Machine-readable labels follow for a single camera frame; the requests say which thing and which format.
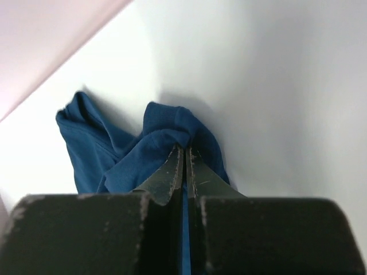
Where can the dark blue t shirt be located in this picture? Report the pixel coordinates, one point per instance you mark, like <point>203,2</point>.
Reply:
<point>109,160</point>

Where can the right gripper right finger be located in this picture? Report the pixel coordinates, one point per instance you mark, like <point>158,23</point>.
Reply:
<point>234,234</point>

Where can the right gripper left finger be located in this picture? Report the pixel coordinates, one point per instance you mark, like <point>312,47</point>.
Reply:
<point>139,232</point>

